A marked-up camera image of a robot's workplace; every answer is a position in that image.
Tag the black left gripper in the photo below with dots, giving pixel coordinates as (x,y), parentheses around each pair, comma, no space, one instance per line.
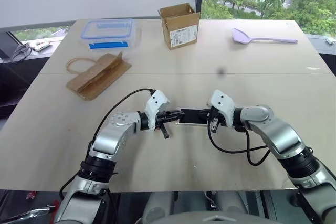
(160,120)

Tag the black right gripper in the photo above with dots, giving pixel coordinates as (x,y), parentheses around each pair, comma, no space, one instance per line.
(219,115)

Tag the clear plastic phone case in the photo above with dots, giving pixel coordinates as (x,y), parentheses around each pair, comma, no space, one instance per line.
(191,125)

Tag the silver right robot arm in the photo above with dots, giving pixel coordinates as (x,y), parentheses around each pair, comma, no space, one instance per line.
(283,137)

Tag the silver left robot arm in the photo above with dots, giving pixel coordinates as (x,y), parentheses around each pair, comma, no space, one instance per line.
(110,140)

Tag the grey rounded shape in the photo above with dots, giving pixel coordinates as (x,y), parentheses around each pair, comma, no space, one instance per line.
(157,205)

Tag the brown paper bag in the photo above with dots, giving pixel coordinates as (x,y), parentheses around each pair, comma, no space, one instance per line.
(99,78)

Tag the lilac plastic rice scoop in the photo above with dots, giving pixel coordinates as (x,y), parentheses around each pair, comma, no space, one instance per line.
(241,37)

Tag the open brown cardboard box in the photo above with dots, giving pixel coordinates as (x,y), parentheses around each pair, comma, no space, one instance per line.
(182,31)

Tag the clear container with blue lid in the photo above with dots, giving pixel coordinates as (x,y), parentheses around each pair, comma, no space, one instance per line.
(109,33)

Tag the tan rubber band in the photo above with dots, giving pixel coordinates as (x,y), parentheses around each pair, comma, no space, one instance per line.
(67,66)

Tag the small grey metal object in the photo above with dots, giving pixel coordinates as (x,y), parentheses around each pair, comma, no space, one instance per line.
(330,40)

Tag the white power strip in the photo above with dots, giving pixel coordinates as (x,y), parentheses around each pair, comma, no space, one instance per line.
(41,46)

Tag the small red item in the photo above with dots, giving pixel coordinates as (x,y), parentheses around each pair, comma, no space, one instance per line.
(30,195)

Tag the silver curved bar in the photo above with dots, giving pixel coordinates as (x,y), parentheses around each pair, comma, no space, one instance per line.
(23,213)

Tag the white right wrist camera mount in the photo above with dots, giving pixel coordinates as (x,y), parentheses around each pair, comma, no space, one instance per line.
(221,102)

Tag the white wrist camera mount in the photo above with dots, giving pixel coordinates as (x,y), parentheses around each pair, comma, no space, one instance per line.
(156,103)
(221,102)

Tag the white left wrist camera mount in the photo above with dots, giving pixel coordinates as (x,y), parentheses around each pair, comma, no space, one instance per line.
(156,103)

